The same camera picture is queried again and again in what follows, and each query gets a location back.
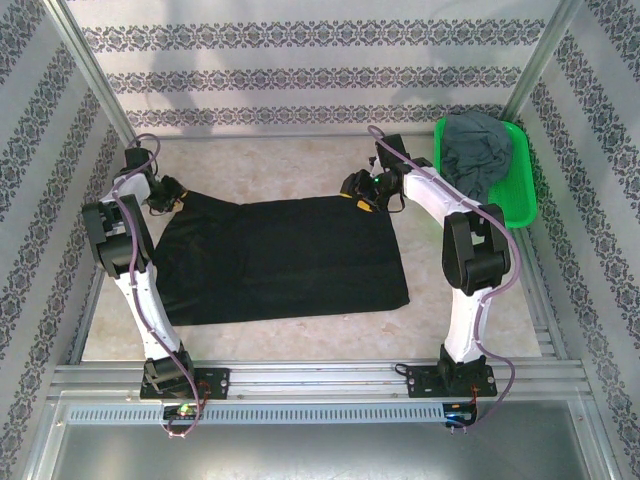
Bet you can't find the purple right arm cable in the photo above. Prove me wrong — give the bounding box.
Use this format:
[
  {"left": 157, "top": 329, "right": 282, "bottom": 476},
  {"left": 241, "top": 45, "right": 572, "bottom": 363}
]
[{"left": 367, "top": 124, "right": 519, "bottom": 434}]

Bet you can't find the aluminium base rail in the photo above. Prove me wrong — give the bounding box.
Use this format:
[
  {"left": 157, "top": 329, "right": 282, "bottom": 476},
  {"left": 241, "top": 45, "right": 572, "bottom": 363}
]
[{"left": 49, "top": 358, "right": 589, "bottom": 402}]

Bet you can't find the aluminium right frame post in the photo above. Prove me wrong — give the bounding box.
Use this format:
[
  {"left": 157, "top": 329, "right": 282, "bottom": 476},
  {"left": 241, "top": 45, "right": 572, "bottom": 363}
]
[{"left": 503, "top": 0, "right": 586, "bottom": 124}]

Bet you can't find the slotted grey cable duct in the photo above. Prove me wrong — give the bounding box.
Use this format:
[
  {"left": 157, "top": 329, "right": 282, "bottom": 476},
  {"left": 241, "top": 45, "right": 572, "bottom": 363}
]
[{"left": 64, "top": 402, "right": 476, "bottom": 426}]

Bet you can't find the steel sheet panel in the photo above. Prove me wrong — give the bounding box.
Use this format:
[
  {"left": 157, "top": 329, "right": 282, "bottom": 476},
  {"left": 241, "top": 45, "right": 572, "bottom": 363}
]
[{"left": 19, "top": 399, "right": 621, "bottom": 480}]

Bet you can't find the black t-shirt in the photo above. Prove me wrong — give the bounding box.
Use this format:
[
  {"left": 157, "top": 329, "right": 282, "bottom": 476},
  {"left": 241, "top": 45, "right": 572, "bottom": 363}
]
[{"left": 149, "top": 189, "right": 411, "bottom": 327}]

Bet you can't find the aluminium left frame post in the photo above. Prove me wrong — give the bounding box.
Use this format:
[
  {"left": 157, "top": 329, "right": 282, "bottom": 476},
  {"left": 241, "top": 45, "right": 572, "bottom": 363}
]
[{"left": 42, "top": 0, "right": 141, "bottom": 154}]

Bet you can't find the aluminium back frame bar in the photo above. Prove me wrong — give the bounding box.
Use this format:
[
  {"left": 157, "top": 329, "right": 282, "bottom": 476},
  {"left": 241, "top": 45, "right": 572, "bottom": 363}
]
[{"left": 135, "top": 131, "right": 437, "bottom": 143}]

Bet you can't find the right control board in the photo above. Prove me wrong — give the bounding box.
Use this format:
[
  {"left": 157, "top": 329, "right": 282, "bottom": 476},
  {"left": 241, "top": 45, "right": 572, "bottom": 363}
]
[{"left": 443, "top": 402, "right": 479, "bottom": 427}]

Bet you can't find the aluminium left side rail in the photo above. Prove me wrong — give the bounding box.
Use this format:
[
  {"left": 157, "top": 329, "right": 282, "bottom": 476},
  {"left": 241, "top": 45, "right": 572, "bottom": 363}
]
[{"left": 67, "top": 149, "right": 140, "bottom": 365}]

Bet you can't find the green plastic basket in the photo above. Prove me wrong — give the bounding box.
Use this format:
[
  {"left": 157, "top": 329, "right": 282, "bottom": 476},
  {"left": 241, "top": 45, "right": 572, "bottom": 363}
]
[{"left": 432, "top": 117, "right": 539, "bottom": 231}]

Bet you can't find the control board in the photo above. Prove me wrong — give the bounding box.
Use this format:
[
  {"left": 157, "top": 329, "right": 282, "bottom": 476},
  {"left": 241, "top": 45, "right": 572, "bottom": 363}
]
[
  {"left": 443, "top": 402, "right": 479, "bottom": 427},
  {"left": 163, "top": 404, "right": 207, "bottom": 421}
]

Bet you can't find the aluminium frame post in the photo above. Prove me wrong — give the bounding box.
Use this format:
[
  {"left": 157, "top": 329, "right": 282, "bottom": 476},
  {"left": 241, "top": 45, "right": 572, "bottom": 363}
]
[
  {"left": 503, "top": 0, "right": 586, "bottom": 124},
  {"left": 42, "top": 0, "right": 141, "bottom": 154}
]

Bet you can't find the left control board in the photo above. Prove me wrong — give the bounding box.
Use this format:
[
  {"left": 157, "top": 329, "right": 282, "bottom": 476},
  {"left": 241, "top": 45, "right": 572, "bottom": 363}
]
[{"left": 163, "top": 404, "right": 207, "bottom": 421}]

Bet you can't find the grey t-shirt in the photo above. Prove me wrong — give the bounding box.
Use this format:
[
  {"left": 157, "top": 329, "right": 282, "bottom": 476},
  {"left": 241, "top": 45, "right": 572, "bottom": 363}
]
[{"left": 439, "top": 110, "right": 515, "bottom": 206}]

